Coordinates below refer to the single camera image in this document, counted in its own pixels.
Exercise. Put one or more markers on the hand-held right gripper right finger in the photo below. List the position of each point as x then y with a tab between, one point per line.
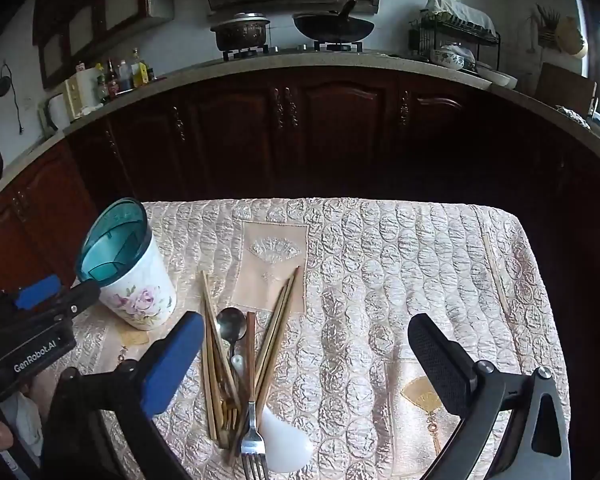
437	365

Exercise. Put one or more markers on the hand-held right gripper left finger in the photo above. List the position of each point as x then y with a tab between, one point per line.
172	360

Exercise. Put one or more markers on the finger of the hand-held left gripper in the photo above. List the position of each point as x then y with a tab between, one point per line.
82	296
37	291

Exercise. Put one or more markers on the floral utensil holder cup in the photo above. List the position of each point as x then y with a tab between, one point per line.
140	295

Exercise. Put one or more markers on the pile of wooden chopsticks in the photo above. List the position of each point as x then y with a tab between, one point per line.
279	322

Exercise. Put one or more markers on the person's left hand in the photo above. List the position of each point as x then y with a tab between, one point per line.
25	417

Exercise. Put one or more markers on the metal spoon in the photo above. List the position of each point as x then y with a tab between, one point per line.
231	322

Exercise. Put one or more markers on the quilted beige tablecloth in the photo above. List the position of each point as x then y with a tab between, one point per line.
380	285

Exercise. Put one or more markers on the thin wooden stick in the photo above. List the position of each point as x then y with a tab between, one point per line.
495	270

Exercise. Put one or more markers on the white plastic spoon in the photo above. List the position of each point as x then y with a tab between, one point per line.
285	440

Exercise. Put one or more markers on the beige box appliance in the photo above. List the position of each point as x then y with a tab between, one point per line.
72	97

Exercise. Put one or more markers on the green capped bottle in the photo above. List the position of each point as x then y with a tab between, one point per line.
101	85

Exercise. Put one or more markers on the dark sauce bottle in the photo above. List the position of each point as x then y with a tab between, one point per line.
112	80

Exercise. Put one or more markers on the clear bottle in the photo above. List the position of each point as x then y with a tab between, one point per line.
124	76

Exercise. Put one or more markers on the yellow oil bottle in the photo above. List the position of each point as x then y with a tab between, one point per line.
139	72

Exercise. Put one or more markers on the dark wooden base cabinets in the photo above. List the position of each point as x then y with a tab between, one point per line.
305	125

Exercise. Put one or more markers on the white plates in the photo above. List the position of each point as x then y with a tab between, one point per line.
500	77

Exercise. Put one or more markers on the wooden cutting board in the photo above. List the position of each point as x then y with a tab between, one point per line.
565	90

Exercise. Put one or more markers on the metal pot with lid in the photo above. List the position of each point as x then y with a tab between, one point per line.
240	32

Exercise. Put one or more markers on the patterned ceramic bowl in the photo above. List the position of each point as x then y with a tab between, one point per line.
447	56

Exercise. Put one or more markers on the gas stove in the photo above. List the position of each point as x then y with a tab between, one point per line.
290	51

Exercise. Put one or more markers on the grey kitchen countertop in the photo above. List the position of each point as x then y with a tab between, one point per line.
330	60

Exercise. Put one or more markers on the black wok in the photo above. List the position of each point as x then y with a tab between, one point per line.
335	27

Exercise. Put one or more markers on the white cloth cover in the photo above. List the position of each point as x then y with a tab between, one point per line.
460	10

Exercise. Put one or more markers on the wooden wall cabinet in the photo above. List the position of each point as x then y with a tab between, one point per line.
95	10

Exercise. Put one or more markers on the wall chopstick holder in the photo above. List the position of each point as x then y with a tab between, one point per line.
547	25

